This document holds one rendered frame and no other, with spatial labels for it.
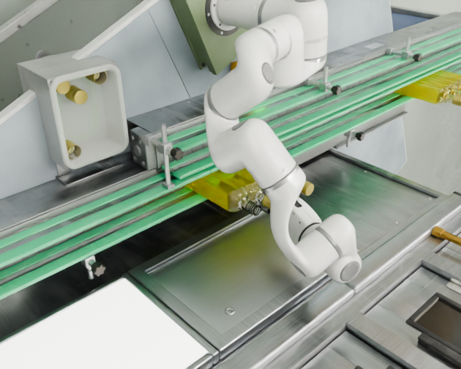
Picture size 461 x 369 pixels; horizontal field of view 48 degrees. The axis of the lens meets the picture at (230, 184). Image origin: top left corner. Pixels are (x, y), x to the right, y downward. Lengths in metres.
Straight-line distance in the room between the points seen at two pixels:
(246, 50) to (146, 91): 0.49
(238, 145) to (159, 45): 0.53
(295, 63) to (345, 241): 0.40
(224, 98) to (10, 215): 0.55
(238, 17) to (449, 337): 0.89
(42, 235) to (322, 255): 0.60
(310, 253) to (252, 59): 0.39
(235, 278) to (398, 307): 0.39
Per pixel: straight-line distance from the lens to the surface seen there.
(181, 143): 1.30
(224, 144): 1.00
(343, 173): 1.79
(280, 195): 0.99
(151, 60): 1.42
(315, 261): 1.03
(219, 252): 1.34
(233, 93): 1.02
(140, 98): 1.43
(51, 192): 1.31
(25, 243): 1.18
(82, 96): 1.26
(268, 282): 1.26
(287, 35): 1.14
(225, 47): 1.47
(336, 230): 1.04
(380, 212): 1.61
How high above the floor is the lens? 1.88
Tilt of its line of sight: 40 degrees down
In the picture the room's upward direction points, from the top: 119 degrees clockwise
